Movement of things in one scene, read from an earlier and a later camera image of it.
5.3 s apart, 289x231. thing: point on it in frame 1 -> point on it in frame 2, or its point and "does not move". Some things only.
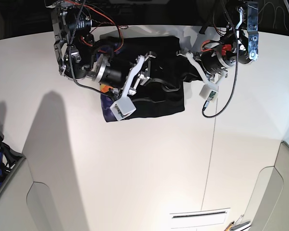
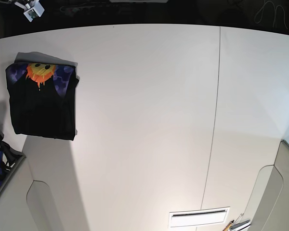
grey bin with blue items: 4,162 does not move
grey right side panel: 273,204 does not move
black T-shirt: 159,90 -> 42,90
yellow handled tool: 229,226 does not move
